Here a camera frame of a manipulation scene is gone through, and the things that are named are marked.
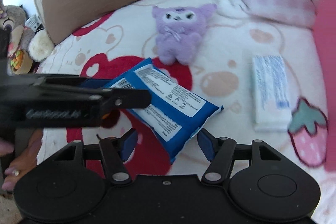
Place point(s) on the blue wet wipes pack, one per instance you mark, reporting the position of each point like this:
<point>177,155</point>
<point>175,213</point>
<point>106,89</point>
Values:
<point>175,114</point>

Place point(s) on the white toothpaste box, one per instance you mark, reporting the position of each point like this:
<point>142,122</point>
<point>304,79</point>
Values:
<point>270,93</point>

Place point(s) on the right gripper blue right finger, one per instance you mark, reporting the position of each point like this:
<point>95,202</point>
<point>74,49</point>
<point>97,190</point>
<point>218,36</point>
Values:
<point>220,153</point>

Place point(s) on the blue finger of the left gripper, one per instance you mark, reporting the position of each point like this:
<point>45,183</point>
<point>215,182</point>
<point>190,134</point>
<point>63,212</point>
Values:
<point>70,84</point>
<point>122,98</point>

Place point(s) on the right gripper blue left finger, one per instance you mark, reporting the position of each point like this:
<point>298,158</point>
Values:
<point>114,152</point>

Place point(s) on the pink cardboard box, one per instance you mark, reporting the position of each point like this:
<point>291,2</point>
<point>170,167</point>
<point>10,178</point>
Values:
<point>324,37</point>

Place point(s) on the purple plush toy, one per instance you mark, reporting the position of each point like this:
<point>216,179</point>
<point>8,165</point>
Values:
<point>180,31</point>

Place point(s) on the person left hand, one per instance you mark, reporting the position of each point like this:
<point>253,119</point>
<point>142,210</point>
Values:
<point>25,162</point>

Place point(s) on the grey bunny plush toy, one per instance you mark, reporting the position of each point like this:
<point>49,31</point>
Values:
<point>27,48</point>

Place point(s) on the orange makeup sponge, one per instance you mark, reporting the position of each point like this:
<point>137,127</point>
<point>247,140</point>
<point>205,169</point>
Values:
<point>110,119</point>

